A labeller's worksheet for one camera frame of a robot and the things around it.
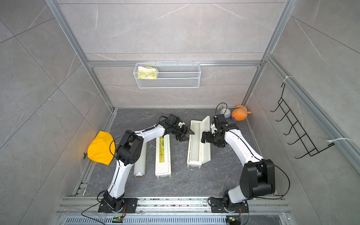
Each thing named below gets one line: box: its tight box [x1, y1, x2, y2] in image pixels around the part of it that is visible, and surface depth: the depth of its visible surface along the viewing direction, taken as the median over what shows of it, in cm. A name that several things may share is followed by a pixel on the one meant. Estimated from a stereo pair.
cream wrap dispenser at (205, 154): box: [187, 115, 211, 169], surface depth 87 cm
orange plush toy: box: [231, 105, 253, 122], surface depth 109 cm
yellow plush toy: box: [83, 130, 116, 166], surface depth 98 cm
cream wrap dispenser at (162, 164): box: [155, 133, 172, 179], surface depth 84 cm
